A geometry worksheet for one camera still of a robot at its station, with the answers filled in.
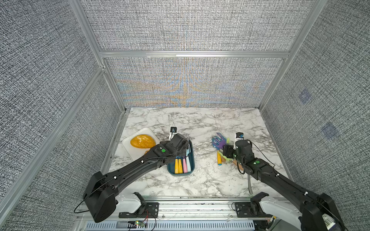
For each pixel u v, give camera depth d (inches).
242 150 25.2
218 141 38.4
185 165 34.1
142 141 37.3
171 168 33.8
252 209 26.1
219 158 35.9
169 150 23.4
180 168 33.8
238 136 29.3
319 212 15.5
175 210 29.4
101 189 15.8
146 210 28.6
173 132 27.1
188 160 34.4
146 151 21.2
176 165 33.8
